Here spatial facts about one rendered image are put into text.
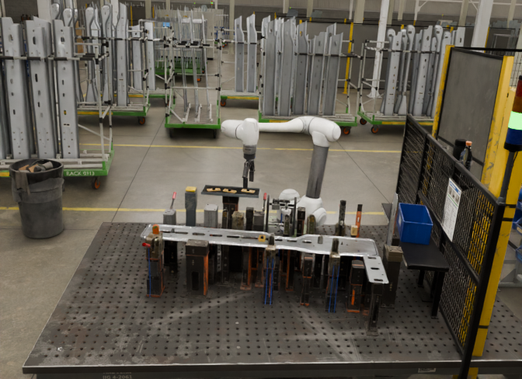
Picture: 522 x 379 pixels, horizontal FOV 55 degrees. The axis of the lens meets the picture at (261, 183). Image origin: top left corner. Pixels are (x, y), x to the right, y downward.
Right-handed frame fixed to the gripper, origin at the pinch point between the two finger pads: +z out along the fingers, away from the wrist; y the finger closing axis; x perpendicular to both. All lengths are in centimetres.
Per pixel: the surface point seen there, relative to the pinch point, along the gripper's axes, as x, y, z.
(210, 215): -15.8, 26.7, 14.3
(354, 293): 75, 44, 40
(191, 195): -34.2, 11.6, 9.2
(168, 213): -42, 31, 16
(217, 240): -4.8, 43.1, 21.6
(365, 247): 78, 22, 22
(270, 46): -155, -674, -37
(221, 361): 20, 106, 52
